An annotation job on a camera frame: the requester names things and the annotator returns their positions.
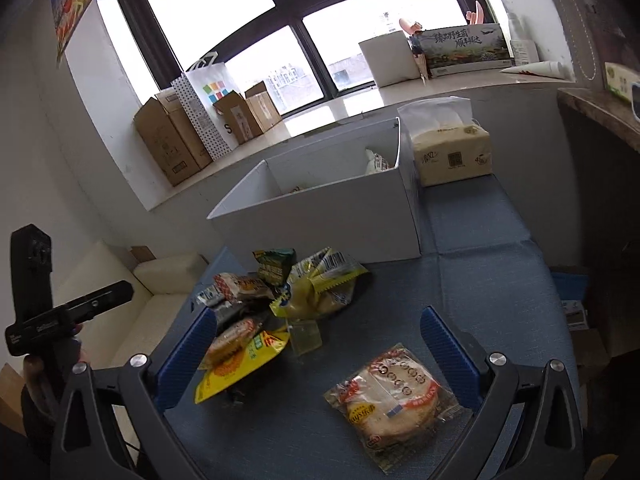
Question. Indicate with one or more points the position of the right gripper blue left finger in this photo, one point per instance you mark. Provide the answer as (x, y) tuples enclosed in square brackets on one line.
[(173, 375)]

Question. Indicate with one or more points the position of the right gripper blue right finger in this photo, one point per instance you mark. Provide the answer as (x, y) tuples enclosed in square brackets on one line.
[(457, 355)]

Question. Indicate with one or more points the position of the round biscuit pack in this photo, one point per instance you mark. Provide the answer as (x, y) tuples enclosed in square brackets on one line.
[(232, 340)]

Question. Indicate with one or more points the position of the Lay's rice cracker pack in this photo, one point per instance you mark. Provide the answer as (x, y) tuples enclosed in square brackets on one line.
[(395, 405)]

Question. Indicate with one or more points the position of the red white snack pack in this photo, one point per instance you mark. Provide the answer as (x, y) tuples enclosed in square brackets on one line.
[(236, 288)]

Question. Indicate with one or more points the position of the clear jelly cup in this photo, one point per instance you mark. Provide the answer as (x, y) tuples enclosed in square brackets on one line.
[(305, 336)]

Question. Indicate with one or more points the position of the green snack packet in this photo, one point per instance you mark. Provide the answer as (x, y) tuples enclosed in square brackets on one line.
[(274, 265)]

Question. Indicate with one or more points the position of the yellow green snack bag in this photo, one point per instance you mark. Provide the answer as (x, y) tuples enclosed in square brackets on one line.
[(318, 286)]

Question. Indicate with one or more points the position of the cream sofa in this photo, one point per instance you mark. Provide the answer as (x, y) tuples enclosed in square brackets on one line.
[(161, 287)]

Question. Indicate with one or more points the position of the blue tablecloth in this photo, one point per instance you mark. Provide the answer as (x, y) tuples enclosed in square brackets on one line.
[(480, 267)]

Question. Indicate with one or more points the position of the white storage box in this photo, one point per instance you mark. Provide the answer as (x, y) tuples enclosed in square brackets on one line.
[(355, 191)]

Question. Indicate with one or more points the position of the tissue paper pack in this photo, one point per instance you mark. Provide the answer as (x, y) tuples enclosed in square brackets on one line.
[(447, 144)]

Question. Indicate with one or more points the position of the large brown cardboard box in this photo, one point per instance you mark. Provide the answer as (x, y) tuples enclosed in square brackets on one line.
[(170, 137)]

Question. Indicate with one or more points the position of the small open cardboard box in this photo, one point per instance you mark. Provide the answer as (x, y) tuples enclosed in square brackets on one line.
[(248, 115)]

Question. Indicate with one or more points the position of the white dotted paper bag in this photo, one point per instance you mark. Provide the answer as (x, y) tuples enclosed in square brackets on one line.
[(199, 88)]

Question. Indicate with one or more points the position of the landscape printed box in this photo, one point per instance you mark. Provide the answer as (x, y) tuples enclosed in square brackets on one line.
[(462, 49)]

